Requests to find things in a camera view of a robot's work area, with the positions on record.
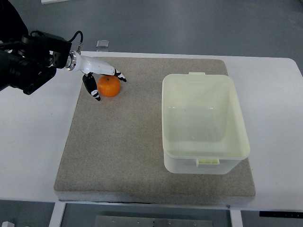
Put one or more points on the dark clothed person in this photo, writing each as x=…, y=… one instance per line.
x=12, y=27

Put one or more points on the grey felt mat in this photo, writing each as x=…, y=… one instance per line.
x=114, y=149

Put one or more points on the black table control panel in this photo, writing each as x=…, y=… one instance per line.
x=281, y=214

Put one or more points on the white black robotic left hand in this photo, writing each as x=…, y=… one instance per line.
x=89, y=66

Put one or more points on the white table leg left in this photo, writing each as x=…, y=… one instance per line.
x=57, y=214

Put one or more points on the orange fruit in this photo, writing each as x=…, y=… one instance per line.
x=108, y=86

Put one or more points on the pale plastic storage box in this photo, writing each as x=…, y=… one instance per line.
x=203, y=130

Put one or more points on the white object top edge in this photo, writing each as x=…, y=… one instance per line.
x=51, y=1

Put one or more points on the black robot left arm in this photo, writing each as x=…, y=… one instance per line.
x=31, y=62

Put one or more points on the small white floor object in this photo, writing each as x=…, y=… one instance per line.
x=7, y=224

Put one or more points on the metal plate under table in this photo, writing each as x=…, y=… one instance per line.
x=117, y=221

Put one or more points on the white table leg right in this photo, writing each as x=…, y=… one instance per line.
x=236, y=218

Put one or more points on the small clear plastic square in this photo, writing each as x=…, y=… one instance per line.
x=102, y=44

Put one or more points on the white table leg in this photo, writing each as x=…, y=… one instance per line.
x=236, y=218
x=57, y=214

